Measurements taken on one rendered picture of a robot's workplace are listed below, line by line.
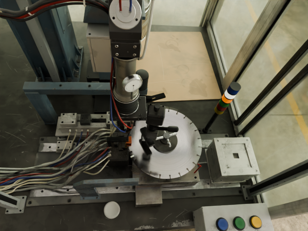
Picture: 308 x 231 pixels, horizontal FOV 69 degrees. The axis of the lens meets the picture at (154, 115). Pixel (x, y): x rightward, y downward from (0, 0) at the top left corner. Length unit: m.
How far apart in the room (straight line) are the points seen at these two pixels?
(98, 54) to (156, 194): 0.67
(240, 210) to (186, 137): 0.37
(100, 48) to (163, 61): 0.97
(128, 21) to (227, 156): 0.81
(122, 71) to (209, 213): 0.68
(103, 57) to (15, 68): 1.04
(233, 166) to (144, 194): 0.41
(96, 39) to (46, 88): 0.52
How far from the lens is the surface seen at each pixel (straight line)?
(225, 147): 1.11
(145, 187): 1.04
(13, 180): 1.22
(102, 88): 0.99
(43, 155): 1.22
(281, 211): 1.09
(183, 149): 0.98
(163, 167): 0.94
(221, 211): 1.02
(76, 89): 1.01
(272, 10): 1.14
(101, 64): 0.62
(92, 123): 1.12
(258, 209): 1.08
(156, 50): 1.58
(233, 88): 0.95
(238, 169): 1.09
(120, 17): 0.45
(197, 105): 1.36
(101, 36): 0.56
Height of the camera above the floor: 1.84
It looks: 59 degrees down
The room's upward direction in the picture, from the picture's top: 12 degrees clockwise
